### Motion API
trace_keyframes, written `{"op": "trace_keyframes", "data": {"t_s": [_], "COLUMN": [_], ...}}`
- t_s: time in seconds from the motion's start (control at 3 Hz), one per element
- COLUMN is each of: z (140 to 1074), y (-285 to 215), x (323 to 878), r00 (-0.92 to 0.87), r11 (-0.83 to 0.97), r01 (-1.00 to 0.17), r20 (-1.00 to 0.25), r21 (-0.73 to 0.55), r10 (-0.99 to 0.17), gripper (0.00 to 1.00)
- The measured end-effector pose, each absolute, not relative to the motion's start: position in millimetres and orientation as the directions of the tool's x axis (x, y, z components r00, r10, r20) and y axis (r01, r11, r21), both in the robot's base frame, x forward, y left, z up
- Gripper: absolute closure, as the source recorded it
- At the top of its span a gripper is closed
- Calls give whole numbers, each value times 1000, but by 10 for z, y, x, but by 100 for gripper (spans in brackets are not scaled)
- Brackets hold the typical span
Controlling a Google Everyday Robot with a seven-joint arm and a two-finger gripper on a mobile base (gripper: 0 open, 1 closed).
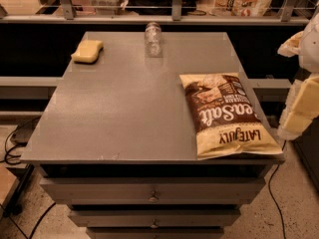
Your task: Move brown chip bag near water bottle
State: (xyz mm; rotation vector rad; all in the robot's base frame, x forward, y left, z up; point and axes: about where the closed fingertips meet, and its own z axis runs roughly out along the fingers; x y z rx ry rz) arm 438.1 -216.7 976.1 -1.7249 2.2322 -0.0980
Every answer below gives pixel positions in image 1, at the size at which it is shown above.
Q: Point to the drawer with knob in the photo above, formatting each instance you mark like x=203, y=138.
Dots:
x=100, y=191
x=155, y=218

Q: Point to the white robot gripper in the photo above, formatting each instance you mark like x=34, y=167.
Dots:
x=310, y=47

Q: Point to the grey drawer cabinet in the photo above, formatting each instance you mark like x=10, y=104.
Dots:
x=126, y=116

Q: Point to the middle drawer with knob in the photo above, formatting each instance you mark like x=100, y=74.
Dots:
x=155, y=218

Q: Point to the metal guard rail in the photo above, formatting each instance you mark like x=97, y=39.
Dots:
x=171, y=12

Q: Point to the top drawer with knob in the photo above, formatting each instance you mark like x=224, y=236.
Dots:
x=100, y=191

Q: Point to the yellow sponge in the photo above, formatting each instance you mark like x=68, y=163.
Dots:
x=87, y=51

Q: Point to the bottom drawer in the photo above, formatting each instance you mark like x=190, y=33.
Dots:
x=161, y=233

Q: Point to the clear plastic water bottle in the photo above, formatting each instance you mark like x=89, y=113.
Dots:
x=153, y=39

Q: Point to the grey power box left floor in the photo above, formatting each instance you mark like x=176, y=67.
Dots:
x=23, y=132

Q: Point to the brown sea salt chip bag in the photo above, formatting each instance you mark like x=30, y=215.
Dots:
x=224, y=118

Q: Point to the black bag behind rail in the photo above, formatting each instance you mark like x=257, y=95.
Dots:
x=159, y=7

